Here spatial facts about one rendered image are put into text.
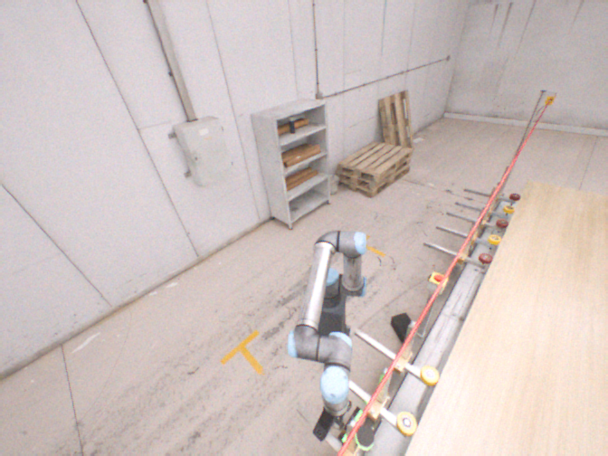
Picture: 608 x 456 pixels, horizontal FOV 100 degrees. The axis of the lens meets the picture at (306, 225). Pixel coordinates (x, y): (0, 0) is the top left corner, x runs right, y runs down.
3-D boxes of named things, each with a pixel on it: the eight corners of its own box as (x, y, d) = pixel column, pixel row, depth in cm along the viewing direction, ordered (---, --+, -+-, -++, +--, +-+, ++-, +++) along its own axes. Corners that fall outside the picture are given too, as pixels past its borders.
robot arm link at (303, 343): (317, 223, 139) (282, 348, 90) (340, 225, 136) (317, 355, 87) (318, 239, 146) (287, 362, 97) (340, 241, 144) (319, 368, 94)
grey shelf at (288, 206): (271, 219, 396) (249, 113, 303) (311, 194, 444) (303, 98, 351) (290, 230, 370) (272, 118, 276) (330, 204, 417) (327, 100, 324)
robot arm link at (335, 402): (350, 366, 83) (347, 401, 75) (350, 382, 90) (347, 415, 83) (322, 361, 85) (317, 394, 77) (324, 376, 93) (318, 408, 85)
